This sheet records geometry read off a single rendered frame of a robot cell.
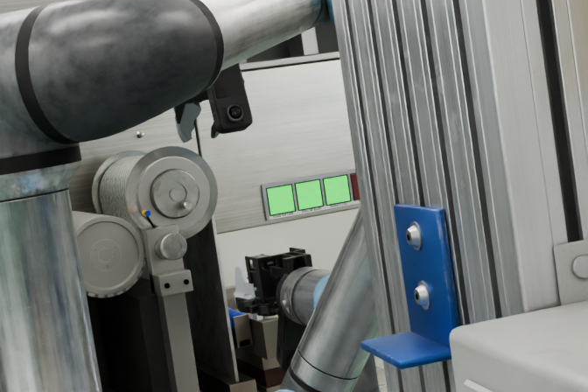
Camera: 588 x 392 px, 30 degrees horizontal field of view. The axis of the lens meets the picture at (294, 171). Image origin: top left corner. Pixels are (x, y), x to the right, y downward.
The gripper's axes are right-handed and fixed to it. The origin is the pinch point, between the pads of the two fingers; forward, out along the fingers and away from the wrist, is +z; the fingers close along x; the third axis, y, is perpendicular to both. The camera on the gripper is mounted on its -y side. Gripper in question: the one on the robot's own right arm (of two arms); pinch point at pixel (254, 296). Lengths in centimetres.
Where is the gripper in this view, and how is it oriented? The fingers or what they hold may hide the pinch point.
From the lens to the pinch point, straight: 162.3
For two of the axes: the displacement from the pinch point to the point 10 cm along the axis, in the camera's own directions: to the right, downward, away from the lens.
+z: -3.8, 0.1, 9.3
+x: -9.1, 1.5, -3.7
